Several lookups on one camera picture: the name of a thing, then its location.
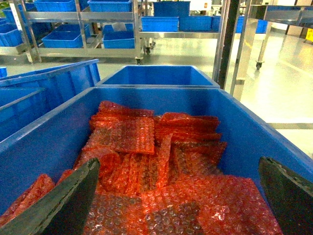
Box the blue bin behind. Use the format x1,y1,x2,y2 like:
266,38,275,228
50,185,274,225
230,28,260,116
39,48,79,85
96,65,220,88

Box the steel table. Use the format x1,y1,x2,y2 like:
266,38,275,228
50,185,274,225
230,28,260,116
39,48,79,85
234,4,313,71

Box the blue bin at left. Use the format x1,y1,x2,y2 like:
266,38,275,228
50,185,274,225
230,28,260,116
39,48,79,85
0,59,100,140

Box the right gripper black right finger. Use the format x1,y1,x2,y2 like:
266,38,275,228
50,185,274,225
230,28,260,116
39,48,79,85
259,157,313,235

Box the far steel shelf rack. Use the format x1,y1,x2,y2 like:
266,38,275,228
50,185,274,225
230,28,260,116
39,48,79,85
0,0,230,66

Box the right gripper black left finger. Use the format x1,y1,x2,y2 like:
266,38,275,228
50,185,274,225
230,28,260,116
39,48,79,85
0,158,100,235

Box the red bubble wrap bags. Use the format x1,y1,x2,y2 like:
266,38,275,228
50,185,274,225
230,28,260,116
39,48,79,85
0,101,282,235

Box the blue bin with red bags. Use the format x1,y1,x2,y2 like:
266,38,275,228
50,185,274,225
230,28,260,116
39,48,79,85
0,86,313,235

